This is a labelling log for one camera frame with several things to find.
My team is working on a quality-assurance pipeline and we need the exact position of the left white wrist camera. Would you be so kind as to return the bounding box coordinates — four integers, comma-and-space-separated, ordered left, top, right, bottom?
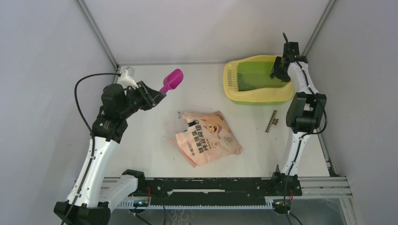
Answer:
117, 67, 138, 89

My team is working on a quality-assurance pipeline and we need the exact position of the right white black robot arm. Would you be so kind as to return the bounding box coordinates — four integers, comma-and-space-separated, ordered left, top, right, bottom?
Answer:
270, 41, 327, 195

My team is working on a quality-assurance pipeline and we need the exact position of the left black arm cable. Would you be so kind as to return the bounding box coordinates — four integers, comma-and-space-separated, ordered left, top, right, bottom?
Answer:
60, 72, 122, 225

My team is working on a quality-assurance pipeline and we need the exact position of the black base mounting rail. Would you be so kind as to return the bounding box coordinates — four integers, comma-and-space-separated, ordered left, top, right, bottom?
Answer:
134, 177, 302, 204

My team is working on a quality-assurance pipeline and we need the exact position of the white slotted cable duct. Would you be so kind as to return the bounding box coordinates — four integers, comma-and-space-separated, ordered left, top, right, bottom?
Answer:
116, 199, 275, 210

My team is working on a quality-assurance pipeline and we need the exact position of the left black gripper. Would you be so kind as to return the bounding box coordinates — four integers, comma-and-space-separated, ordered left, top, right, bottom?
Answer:
119, 81, 166, 119

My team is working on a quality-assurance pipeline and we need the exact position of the pink cat litter bag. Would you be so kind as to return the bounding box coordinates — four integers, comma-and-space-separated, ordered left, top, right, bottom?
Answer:
169, 111, 243, 167

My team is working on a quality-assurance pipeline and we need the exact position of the green cat litter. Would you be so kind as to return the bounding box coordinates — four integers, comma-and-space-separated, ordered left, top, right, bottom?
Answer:
237, 70, 284, 91

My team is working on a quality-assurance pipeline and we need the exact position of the magenta plastic scoop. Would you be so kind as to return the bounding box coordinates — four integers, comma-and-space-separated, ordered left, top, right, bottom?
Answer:
160, 68, 184, 93

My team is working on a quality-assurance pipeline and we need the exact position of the yellow green litter box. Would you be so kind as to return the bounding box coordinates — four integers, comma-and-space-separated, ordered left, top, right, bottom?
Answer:
222, 55, 295, 105

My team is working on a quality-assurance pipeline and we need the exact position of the black sealing clip strip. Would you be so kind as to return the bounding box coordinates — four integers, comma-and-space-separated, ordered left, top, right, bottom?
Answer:
265, 110, 279, 133

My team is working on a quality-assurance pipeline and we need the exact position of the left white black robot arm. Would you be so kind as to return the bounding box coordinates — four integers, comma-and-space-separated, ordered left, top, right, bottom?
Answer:
54, 81, 166, 225

